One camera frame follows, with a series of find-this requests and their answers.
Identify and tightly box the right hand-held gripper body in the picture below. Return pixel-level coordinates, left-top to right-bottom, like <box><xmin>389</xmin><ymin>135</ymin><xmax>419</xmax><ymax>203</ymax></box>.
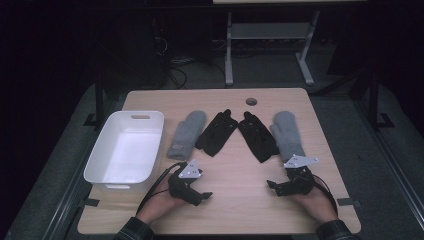
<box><xmin>283</xmin><ymin>154</ymin><xmax>320</xmax><ymax>197</ymax></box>

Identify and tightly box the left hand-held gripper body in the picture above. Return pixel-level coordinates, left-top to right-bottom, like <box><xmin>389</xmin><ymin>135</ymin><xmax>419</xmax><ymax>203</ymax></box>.
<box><xmin>167</xmin><ymin>159</ymin><xmax>203</xmax><ymax>207</ymax></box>

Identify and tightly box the black glove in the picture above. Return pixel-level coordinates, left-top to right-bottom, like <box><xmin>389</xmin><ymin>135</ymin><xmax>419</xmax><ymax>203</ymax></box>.
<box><xmin>194</xmin><ymin>108</ymin><xmax>239</xmax><ymax>158</ymax></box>
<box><xmin>237</xmin><ymin>111</ymin><xmax>280</xmax><ymax>164</ymax></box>

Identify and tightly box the plain grey mitten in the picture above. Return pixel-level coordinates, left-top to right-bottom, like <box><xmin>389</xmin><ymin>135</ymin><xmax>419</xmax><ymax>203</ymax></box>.
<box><xmin>269</xmin><ymin>110</ymin><xmax>306</xmax><ymax>163</ymax></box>

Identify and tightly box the grey mitten with label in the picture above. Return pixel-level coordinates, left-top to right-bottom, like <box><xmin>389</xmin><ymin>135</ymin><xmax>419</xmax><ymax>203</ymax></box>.
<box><xmin>166</xmin><ymin>110</ymin><xmax>208</xmax><ymax>161</ymax></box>

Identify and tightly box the white plastic bin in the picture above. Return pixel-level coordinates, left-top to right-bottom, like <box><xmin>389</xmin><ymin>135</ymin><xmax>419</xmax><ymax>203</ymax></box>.
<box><xmin>83</xmin><ymin>110</ymin><xmax>165</xmax><ymax>194</ymax></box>

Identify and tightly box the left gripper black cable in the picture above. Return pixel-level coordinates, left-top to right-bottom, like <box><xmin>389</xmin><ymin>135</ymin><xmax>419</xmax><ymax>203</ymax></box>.
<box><xmin>135</xmin><ymin>162</ymin><xmax>183</xmax><ymax>214</ymax></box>

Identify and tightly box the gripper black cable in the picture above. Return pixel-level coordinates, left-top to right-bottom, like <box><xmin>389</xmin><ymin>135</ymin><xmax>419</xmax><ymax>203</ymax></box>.
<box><xmin>135</xmin><ymin>162</ymin><xmax>183</xmax><ymax>214</ymax></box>
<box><xmin>311</xmin><ymin>174</ymin><xmax>339</xmax><ymax>214</ymax></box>

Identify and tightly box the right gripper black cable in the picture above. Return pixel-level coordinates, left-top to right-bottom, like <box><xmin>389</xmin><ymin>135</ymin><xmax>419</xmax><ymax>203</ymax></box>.
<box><xmin>311</xmin><ymin>174</ymin><xmax>339</xmax><ymax>214</ymax></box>

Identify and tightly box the black metal post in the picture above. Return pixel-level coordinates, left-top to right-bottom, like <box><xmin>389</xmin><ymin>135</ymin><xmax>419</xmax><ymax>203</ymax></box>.
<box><xmin>83</xmin><ymin>71</ymin><xmax>105</xmax><ymax>128</ymax></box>
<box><xmin>367</xmin><ymin>66</ymin><xmax>395</xmax><ymax>130</ymax></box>

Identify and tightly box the bundle of floor cables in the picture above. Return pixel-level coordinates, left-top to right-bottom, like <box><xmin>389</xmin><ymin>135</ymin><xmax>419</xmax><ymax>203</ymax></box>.
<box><xmin>151</xmin><ymin>16</ymin><xmax>228</xmax><ymax>90</ymax></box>

